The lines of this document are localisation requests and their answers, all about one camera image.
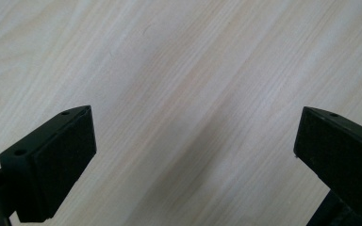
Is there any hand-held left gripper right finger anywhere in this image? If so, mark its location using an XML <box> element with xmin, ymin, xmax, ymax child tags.
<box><xmin>293</xmin><ymin>105</ymin><xmax>362</xmax><ymax>222</ymax></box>

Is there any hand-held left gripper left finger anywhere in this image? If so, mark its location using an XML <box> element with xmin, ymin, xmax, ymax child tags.
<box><xmin>0</xmin><ymin>105</ymin><xmax>98</xmax><ymax>223</ymax></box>

